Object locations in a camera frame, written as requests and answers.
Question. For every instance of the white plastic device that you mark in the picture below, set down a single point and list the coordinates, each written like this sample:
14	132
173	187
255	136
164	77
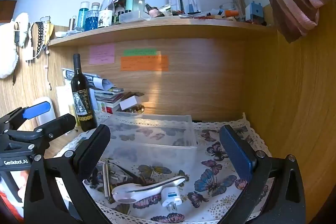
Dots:
44	115

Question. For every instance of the teal liquid bottle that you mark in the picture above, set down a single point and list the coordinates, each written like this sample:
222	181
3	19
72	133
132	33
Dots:
84	16

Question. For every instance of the silver metal bar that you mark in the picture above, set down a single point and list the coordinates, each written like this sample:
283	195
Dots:
106	179

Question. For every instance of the orange sticky note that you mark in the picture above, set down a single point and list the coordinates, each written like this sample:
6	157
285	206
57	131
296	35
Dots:
144	63

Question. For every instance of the small glass bowl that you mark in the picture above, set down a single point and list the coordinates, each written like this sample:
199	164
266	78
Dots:
227	7

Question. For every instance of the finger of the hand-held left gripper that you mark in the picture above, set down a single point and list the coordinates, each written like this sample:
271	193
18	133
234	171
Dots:
36	110
59	124

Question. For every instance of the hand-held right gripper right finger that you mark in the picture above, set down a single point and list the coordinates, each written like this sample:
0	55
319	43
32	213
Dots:
235	153

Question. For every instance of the white fluffy plush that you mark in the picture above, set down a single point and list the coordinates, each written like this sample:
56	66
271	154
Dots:
8	56

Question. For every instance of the clear glass bottle white label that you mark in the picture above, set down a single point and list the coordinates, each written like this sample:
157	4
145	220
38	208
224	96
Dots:
106	11

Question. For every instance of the wooden shelf board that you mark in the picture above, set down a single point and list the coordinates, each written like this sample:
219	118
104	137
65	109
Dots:
162	27

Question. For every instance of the tall glass jar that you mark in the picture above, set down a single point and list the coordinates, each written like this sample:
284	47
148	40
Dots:
239	5

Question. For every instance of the blue and white box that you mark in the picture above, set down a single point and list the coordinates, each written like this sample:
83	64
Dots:
254	12

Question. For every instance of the white power plug adapter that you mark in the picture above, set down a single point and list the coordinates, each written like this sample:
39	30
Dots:
170	196

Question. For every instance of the pink sticky note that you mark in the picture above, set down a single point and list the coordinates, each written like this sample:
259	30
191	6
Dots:
101	54

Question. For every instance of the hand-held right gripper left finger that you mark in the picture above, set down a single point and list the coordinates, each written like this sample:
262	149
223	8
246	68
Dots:
93	150

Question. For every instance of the butterfly print lace tablecloth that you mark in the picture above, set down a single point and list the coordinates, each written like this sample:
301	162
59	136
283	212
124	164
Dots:
210	199

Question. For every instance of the stack of books and magazines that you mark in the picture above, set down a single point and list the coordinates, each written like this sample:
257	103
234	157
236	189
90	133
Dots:
107	98

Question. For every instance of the clear round bottle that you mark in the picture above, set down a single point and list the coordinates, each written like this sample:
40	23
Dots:
140	1

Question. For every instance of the small brown dropper bottle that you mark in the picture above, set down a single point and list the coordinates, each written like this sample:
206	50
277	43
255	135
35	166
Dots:
151	11

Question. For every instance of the blue patterned bottle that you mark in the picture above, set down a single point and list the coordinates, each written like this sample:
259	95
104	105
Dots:
92	18

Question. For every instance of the thin black pen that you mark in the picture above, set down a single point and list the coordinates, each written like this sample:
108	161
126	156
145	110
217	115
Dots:
126	170

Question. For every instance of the small clear plastic tray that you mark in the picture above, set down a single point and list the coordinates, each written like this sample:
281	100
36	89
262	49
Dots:
134	16

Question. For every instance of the small metallic cylinder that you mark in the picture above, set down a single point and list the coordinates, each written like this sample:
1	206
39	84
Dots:
72	22

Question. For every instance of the clear plastic storage box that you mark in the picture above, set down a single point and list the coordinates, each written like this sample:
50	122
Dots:
157	140

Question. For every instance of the green sticky note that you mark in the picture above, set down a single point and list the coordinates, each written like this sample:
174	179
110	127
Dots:
140	52

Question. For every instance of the small white box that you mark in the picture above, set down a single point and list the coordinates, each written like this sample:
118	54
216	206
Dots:
129	102

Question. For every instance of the dark wine bottle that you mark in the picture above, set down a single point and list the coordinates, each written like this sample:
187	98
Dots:
84	103

